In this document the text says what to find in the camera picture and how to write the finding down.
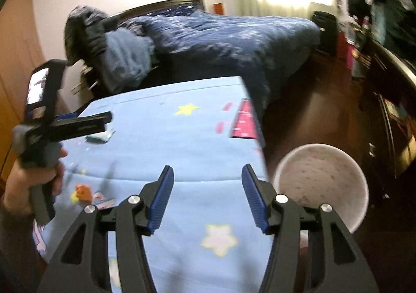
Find person's left hand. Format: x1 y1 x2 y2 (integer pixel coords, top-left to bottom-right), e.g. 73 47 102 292
3 161 65 217

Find green white tissue pack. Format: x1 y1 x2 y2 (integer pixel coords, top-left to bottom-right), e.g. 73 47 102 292
85 130 115 144

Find brown wooden wardrobe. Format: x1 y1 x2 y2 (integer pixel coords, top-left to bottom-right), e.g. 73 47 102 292
1 0 46 187

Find black jacket on chair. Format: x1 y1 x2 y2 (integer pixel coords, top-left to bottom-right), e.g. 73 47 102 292
64 5 120 66

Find light blue patterned tablecloth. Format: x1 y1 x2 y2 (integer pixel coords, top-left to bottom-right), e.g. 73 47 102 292
33 77 272 292

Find dark wooden headboard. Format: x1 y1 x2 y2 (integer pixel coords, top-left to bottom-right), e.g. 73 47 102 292
109 0 205 21

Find cluttered dark side shelf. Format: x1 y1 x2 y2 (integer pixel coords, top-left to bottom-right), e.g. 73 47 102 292
340 21 415 184

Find dark blue bed duvet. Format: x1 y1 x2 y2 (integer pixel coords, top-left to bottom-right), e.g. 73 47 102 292
122 10 320 118

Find black suitcase by bed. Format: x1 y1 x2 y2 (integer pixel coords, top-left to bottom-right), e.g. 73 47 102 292
312 11 338 56

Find hanging dark clothes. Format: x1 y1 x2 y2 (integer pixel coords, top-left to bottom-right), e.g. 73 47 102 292
348 0 415 60

